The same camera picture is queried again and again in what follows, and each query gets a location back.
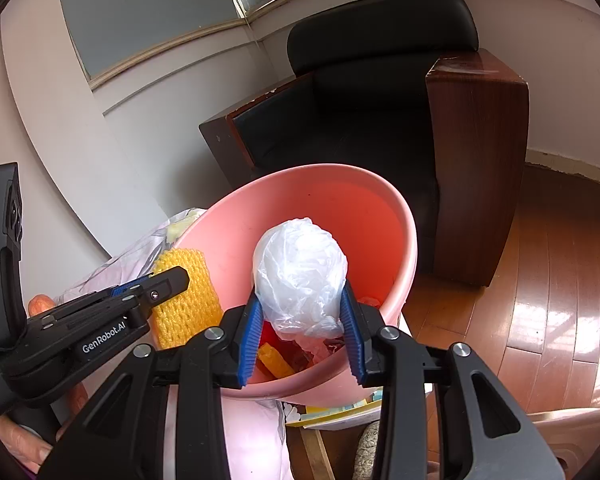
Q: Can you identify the yellow plastic piece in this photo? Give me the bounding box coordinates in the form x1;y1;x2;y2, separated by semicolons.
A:
257;342;298;378

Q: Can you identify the stool with yellow edge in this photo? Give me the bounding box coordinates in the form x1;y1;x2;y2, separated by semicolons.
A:
285;390;411;480

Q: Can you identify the yellow foam fruit net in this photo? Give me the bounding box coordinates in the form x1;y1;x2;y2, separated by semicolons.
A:
150;247;224;351

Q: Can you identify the pink plastic bucket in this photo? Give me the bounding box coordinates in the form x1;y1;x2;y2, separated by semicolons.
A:
172;162;420;408

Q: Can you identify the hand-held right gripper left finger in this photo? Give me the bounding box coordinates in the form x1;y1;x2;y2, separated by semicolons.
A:
40;287;266;480

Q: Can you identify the pink plastic stool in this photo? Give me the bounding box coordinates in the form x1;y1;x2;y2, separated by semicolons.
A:
527;402;600;480

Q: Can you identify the window with frame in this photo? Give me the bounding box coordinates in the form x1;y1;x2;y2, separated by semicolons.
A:
55;0;566;91

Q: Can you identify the beige fuzzy cloth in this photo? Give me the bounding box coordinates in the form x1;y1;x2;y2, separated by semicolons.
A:
352;420;381;480

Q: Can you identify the white plastic bag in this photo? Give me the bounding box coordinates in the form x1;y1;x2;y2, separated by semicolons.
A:
252;217;348;340

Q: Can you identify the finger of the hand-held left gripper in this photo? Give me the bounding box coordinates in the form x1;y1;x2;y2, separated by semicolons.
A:
55;266;191;318

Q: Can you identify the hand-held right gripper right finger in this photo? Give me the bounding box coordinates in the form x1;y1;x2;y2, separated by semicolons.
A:
337;280;566;480

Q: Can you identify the pink floral tablecloth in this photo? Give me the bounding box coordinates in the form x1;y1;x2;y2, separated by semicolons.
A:
55;207;306;480

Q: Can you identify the person's left hand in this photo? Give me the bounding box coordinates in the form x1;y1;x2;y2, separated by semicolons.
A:
0;294;88;466

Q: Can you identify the black armchair with wooden arms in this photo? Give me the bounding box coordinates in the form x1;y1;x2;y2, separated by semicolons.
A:
199;0;531;288

